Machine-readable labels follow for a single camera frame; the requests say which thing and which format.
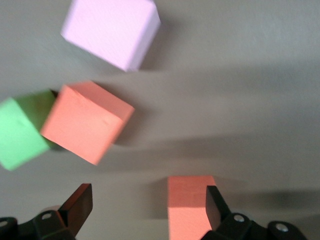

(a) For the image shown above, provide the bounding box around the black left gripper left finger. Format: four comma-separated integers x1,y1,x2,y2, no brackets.
0,183,94,240

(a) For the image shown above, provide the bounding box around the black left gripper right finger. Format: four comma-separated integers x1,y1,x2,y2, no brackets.
201,185,309,240

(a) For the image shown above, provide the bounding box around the orange foam cube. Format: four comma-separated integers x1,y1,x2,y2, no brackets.
166,175,217,240
40,81,136,166

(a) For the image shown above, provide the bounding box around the green foam cube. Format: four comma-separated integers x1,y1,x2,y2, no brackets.
0,90,59,172

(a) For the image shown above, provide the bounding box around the brown table cover sheet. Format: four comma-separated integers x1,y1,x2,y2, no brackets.
0,0,320,240

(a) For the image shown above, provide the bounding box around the pink foam cube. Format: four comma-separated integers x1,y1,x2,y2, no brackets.
60,0,162,73

